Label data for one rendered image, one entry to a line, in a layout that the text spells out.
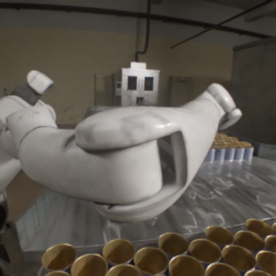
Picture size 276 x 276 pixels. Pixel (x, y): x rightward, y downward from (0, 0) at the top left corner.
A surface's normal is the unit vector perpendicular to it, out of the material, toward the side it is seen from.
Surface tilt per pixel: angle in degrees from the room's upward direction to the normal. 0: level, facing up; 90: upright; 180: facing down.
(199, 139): 76
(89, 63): 90
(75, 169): 95
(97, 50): 90
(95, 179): 98
